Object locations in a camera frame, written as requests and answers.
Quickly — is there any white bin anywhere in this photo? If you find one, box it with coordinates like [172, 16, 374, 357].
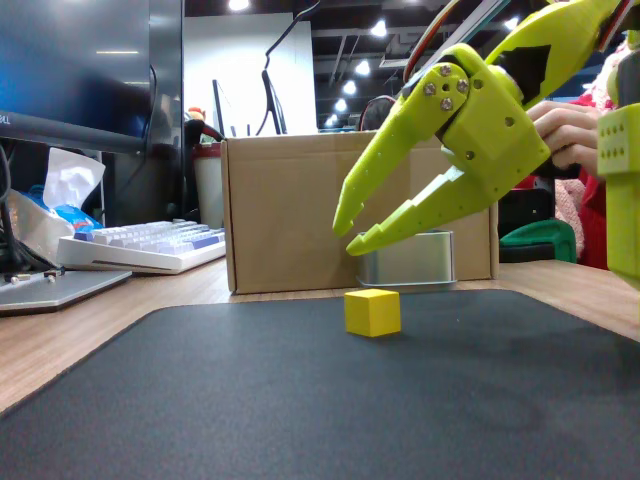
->
[192, 143, 225, 230]

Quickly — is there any black mat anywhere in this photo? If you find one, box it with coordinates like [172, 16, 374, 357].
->
[0, 288, 640, 480]

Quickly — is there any dark office chair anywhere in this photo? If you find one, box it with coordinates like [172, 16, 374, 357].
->
[358, 94, 399, 133]

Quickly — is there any white red servo cable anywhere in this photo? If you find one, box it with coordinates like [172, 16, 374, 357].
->
[402, 0, 512, 84]

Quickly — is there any brown cardboard box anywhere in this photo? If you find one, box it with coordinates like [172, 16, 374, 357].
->
[220, 130, 501, 295]

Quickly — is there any green clamp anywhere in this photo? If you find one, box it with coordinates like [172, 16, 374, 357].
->
[499, 218, 579, 264]

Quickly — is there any person's hand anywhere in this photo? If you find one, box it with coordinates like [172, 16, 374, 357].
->
[526, 99, 609, 182]

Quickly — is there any black computer monitor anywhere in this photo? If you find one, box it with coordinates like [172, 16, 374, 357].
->
[0, 0, 184, 155]

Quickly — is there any black curved stand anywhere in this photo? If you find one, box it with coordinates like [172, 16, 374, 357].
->
[254, 0, 322, 137]

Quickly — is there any dark plush figure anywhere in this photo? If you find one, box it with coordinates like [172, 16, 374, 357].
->
[183, 106, 227, 147]

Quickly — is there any white blue keyboard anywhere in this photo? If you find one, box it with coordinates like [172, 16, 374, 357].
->
[55, 219, 228, 276]

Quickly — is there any yellow cube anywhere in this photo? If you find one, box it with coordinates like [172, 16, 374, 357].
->
[343, 288, 403, 338]

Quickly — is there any black cable bundle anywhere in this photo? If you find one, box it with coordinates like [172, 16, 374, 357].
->
[0, 143, 36, 272]

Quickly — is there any black box behind clamp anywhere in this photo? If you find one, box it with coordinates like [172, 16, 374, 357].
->
[498, 186, 557, 240]

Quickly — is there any tissue pack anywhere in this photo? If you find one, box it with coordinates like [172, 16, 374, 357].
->
[6, 146, 107, 262]

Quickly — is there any square metal tin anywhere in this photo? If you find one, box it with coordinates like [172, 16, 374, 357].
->
[355, 229, 458, 290]

